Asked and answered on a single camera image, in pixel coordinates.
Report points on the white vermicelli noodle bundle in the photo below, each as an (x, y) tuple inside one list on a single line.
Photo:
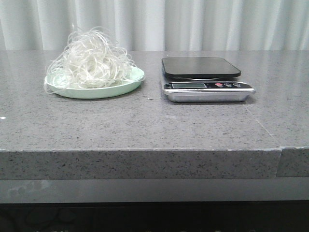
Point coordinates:
[(91, 59)]

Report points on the light green round plate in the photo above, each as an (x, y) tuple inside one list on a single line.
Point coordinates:
[(101, 90)]

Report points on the silver black kitchen scale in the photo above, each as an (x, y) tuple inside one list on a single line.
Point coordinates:
[(203, 79)]

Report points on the white pleated curtain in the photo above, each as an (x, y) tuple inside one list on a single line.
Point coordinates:
[(159, 24)]

